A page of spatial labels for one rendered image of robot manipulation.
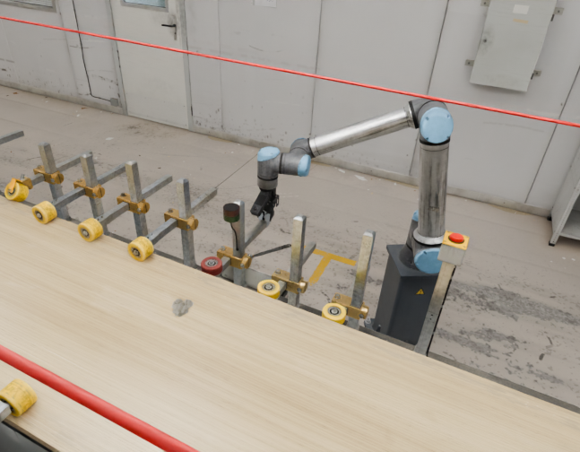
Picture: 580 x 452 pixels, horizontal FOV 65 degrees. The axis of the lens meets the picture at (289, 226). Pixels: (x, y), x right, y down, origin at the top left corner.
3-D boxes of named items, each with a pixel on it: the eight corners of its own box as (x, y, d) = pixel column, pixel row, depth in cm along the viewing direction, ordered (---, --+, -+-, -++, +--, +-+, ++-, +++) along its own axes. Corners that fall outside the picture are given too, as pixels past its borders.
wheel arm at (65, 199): (126, 167, 225) (125, 160, 223) (132, 169, 223) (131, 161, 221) (40, 213, 187) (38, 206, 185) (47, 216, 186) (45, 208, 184)
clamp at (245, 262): (223, 254, 188) (223, 244, 186) (252, 264, 184) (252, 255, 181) (216, 262, 184) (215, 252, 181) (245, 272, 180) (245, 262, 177)
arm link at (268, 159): (279, 155, 183) (255, 152, 184) (278, 182, 190) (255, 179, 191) (282, 145, 191) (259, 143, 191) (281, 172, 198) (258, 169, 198)
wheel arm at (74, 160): (89, 155, 233) (87, 150, 231) (93, 156, 232) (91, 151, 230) (27, 185, 205) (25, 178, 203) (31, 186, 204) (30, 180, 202)
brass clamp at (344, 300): (334, 300, 174) (336, 291, 172) (368, 312, 170) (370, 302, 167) (329, 310, 170) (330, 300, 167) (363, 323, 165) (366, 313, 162)
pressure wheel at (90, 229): (90, 213, 177) (105, 227, 177) (85, 225, 182) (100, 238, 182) (78, 221, 173) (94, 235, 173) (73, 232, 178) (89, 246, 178)
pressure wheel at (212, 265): (210, 275, 181) (208, 252, 174) (227, 282, 178) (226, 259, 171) (198, 287, 175) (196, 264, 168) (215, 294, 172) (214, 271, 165)
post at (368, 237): (348, 328, 177) (366, 227, 150) (357, 331, 176) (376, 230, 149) (345, 334, 174) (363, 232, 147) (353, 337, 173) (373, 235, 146)
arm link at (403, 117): (440, 86, 183) (287, 137, 204) (445, 96, 173) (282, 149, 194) (446, 112, 189) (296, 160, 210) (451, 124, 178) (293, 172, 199)
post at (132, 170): (145, 252, 210) (130, 158, 183) (151, 254, 209) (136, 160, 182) (140, 256, 208) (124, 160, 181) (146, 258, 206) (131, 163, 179)
